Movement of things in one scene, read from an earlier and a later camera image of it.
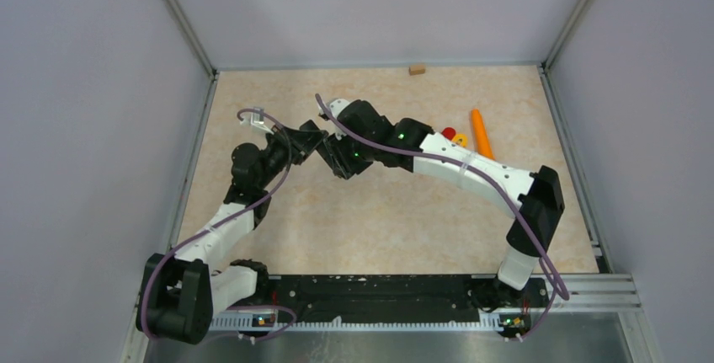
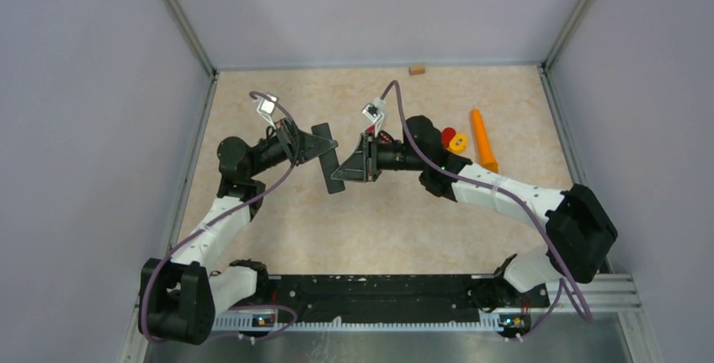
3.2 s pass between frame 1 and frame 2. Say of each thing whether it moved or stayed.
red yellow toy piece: stayed
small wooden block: stayed
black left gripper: stayed
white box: moved
